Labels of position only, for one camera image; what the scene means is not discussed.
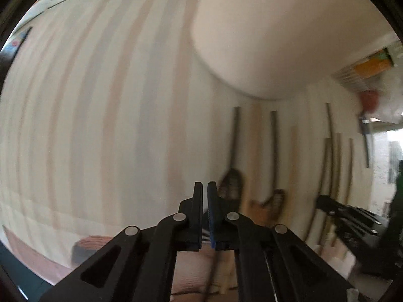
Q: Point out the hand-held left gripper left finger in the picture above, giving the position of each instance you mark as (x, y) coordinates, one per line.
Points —
(197, 214)

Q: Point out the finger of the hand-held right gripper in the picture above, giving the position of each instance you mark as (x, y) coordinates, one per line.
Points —
(333, 206)

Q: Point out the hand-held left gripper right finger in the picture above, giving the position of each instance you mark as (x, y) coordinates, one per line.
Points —
(211, 217)

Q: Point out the wooden chopstick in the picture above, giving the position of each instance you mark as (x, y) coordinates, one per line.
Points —
(350, 170)

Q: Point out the dark chopstick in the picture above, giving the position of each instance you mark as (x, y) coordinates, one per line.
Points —
(327, 163)

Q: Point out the striped tablecloth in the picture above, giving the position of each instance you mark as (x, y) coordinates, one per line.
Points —
(94, 116)

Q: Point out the orange box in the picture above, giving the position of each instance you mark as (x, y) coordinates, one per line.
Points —
(374, 66)

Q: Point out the colourful stickers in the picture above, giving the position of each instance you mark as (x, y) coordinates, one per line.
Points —
(14, 45)

